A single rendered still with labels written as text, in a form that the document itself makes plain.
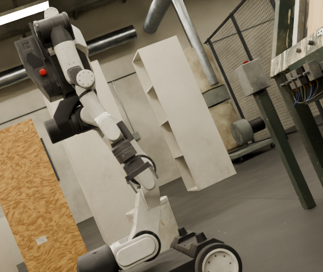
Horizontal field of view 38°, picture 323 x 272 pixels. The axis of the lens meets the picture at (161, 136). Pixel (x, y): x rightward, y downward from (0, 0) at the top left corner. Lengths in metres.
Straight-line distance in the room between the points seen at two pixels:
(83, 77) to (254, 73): 1.19
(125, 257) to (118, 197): 2.47
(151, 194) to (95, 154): 2.47
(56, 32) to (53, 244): 1.82
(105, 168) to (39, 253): 1.41
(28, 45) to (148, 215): 0.95
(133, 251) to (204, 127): 4.38
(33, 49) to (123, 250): 0.99
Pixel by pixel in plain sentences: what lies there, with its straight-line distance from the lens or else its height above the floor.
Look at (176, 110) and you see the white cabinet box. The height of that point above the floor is 1.09.
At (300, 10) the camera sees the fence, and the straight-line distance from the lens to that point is 2.89.
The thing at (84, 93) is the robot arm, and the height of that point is 1.00.
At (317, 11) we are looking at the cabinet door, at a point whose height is 1.01.
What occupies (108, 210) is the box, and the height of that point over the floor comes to 0.35.
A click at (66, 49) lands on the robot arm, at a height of 1.20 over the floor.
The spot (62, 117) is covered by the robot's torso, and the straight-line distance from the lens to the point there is 2.22.
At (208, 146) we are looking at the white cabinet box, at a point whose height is 0.48.
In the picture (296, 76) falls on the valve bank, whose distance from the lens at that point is 2.51.
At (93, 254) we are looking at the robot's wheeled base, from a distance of 2.23.
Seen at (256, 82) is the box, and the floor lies 0.80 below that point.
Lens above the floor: 0.64
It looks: 2 degrees up
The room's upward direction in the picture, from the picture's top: 23 degrees counter-clockwise
